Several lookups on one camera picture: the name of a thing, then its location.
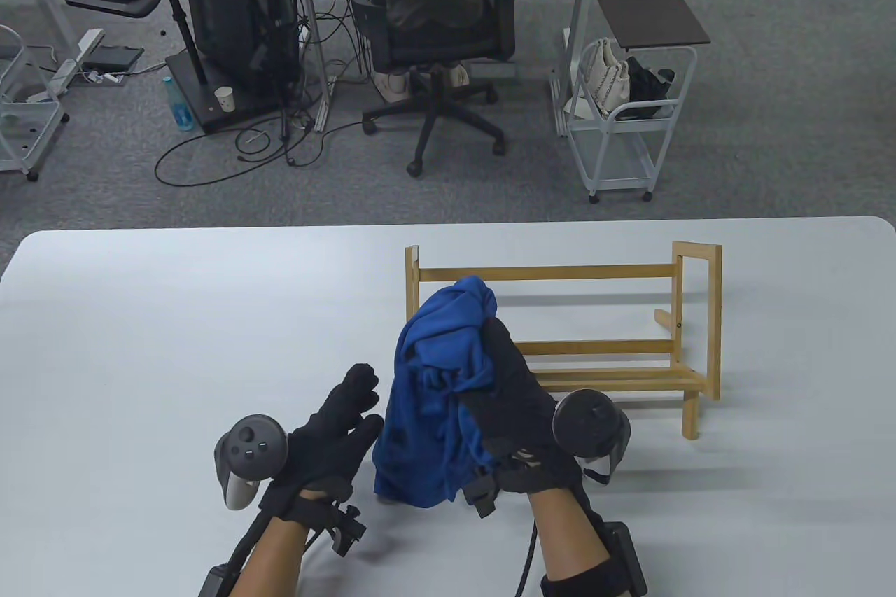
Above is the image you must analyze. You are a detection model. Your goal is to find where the person's left hand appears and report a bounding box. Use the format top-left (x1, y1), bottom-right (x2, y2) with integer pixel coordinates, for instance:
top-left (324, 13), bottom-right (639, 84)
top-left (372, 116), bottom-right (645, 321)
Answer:
top-left (260, 363), bottom-right (384, 521)

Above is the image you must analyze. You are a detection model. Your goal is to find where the white wire cart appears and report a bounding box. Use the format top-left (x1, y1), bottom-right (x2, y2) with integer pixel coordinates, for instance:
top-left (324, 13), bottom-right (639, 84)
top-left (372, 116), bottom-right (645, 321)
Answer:
top-left (0, 25), bottom-right (71, 182)

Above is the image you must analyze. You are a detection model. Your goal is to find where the grey right hand controller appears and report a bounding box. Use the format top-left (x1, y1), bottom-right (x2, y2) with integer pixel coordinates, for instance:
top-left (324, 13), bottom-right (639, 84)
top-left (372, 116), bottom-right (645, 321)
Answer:
top-left (552, 390), bottom-right (632, 486)

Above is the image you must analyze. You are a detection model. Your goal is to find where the wooden book rack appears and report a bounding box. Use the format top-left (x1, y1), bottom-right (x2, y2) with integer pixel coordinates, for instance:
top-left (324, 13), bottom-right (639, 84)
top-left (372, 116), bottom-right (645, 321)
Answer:
top-left (405, 241), bottom-right (722, 441)

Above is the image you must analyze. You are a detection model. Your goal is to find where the white desk frame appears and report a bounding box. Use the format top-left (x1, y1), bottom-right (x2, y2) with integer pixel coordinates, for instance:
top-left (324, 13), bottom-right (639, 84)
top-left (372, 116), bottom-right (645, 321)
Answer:
top-left (224, 0), bottom-right (655, 136)

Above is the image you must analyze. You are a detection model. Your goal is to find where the black office chair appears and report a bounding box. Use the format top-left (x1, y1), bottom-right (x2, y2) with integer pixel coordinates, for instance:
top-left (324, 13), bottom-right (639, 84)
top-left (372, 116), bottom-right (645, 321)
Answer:
top-left (344, 0), bottom-right (524, 178)

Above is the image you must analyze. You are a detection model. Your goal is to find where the black computer tower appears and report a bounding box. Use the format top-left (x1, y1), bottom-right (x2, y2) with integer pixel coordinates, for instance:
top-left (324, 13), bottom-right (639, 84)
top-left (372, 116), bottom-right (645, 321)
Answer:
top-left (185, 0), bottom-right (303, 111)

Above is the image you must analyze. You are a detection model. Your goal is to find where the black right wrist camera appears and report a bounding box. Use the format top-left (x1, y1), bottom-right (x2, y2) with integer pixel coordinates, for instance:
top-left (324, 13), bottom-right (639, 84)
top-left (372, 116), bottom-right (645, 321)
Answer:
top-left (463, 471), bottom-right (501, 519)

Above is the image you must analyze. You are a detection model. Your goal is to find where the person's left forearm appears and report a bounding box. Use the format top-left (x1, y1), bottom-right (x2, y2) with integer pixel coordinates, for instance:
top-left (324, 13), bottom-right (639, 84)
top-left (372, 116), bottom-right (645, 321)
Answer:
top-left (227, 517), bottom-right (309, 597)

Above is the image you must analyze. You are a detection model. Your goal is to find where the white cart with brown top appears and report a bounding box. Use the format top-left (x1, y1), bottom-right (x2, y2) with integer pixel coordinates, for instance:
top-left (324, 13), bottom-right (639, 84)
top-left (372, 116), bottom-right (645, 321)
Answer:
top-left (563, 0), bottom-right (712, 204)

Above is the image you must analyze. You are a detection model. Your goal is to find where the person's right hand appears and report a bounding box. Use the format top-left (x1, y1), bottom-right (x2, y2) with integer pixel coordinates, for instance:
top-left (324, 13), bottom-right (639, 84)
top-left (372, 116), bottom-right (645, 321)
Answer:
top-left (458, 317), bottom-right (585, 496)

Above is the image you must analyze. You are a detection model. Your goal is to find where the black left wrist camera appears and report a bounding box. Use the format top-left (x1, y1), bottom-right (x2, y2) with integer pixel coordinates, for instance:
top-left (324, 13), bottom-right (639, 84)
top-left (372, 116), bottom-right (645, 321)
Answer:
top-left (322, 505), bottom-right (366, 556)

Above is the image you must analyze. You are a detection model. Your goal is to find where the black bag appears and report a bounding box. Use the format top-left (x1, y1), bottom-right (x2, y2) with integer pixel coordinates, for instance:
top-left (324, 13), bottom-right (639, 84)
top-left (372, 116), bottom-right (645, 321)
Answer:
top-left (616, 57), bottom-right (678, 120)

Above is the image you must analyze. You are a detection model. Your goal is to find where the blue water bottle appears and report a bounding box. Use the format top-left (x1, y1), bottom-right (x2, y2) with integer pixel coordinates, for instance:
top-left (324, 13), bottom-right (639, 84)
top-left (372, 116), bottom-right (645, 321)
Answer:
top-left (162, 76), bottom-right (196, 132)

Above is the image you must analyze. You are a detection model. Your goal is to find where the black floor cable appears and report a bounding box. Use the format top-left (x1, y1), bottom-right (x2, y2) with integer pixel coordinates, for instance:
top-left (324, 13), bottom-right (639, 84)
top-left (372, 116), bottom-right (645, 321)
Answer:
top-left (154, 114), bottom-right (365, 188)

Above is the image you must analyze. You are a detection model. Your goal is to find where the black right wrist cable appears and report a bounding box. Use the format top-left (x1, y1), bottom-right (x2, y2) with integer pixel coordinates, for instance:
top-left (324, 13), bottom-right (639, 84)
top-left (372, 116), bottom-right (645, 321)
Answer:
top-left (514, 520), bottom-right (540, 597)

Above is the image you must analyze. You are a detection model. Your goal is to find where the black rolling computer stand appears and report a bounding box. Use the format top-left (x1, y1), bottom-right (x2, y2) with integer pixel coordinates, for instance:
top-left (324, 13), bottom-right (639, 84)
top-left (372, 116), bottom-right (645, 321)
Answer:
top-left (64, 0), bottom-right (284, 134)

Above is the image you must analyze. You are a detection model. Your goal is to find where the person's right forearm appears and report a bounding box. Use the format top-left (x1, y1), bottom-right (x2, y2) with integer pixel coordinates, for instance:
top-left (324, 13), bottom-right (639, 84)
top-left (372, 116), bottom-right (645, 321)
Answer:
top-left (525, 485), bottom-right (606, 584)

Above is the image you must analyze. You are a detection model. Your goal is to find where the grey hand controller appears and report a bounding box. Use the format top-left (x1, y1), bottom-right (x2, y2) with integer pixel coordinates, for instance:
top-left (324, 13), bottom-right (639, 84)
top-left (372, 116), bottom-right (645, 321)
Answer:
top-left (214, 414), bottom-right (289, 511)
top-left (552, 390), bottom-right (632, 486)

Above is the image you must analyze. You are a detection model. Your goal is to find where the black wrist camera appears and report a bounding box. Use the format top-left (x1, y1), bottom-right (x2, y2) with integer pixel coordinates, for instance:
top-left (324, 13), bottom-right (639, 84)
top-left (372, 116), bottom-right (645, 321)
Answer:
top-left (463, 471), bottom-right (501, 519)
top-left (322, 505), bottom-right (366, 556)

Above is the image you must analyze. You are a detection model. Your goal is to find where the white handbag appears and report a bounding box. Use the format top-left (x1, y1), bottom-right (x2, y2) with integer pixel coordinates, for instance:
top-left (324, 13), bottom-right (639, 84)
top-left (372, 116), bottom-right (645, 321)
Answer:
top-left (577, 38), bottom-right (631, 120)

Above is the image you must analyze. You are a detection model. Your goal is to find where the black right forearm box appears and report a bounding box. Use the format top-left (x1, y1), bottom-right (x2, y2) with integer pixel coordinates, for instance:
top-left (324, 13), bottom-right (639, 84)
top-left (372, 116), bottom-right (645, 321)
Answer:
top-left (602, 521), bottom-right (648, 597)

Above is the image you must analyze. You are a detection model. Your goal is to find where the blue t-shirt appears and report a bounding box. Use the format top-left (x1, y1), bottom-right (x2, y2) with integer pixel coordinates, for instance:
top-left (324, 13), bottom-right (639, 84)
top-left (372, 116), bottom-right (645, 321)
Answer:
top-left (372, 276), bottom-right (501, 508)

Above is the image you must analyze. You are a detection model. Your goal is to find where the grey left hand controller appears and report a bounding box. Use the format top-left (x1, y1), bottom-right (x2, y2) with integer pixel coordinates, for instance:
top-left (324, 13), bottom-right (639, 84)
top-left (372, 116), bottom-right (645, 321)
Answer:
top-left (214, 414), bottom-right (289, 511)

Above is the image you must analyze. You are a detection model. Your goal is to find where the black floor box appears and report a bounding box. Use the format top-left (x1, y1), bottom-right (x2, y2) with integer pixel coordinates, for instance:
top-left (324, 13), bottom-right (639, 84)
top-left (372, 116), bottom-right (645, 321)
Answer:
top-left (87, 45), bottom-right (146, 74)

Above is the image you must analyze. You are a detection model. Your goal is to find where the black left forearm box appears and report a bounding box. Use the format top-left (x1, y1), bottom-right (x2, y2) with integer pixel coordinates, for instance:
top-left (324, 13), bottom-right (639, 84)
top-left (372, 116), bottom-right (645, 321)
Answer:
top-left (198, 563), bottom-right (232, 597)

